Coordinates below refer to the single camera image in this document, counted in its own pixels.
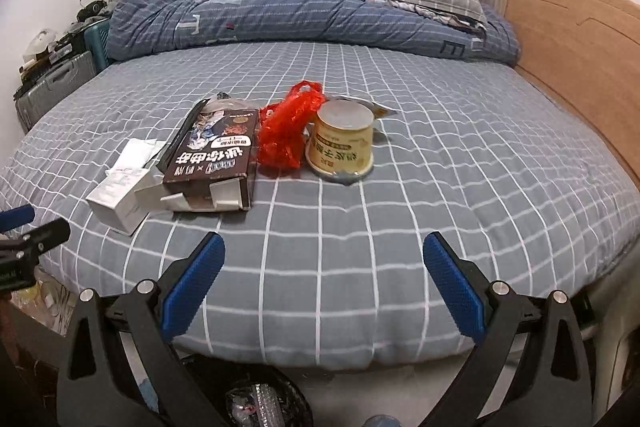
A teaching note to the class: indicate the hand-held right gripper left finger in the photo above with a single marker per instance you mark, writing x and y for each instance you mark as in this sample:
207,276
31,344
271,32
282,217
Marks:
195,287

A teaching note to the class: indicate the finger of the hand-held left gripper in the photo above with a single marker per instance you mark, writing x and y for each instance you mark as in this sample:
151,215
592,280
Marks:
15,217
47,234

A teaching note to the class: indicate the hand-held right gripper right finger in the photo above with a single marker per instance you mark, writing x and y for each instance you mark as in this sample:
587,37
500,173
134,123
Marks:
452,287

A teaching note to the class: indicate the small white box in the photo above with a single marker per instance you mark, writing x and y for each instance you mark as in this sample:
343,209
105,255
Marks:
120,202

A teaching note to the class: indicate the white paper slip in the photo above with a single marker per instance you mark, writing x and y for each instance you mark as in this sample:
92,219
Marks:
137,154

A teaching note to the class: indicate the black trash bin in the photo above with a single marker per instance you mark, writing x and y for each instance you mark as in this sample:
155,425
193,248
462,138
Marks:
285,387

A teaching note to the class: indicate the brown snack box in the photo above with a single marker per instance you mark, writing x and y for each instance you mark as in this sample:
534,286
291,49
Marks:
210,152

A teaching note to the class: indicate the yellow can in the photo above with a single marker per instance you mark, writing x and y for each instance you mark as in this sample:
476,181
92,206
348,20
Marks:
340,147

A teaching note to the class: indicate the red plastic bag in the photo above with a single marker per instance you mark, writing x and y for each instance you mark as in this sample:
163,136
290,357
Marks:
285,127

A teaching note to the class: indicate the clear plastic bag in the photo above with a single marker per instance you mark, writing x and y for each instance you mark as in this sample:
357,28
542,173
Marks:
225,99

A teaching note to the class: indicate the yellow white snack packet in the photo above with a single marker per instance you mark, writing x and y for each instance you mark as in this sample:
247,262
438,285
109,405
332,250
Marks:
384,109

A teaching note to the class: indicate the patterned plastic bag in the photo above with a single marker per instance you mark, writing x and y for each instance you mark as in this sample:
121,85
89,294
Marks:
50,307

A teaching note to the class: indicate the grey suitcase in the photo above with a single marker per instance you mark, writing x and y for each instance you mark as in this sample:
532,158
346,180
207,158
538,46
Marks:
55,92

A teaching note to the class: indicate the white round object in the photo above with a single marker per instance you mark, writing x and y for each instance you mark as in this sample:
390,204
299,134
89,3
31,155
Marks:
40,43

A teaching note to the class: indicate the teal suitcase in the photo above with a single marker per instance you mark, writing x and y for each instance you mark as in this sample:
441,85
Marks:
97,47

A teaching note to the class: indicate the black bag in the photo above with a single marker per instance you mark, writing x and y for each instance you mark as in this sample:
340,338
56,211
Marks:
92,11

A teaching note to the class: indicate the wooden headboard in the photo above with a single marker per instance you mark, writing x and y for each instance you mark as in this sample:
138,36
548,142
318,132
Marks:
575,47

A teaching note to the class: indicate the blue striped quilt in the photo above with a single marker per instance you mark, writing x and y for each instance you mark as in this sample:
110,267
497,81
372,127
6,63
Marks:
300,17

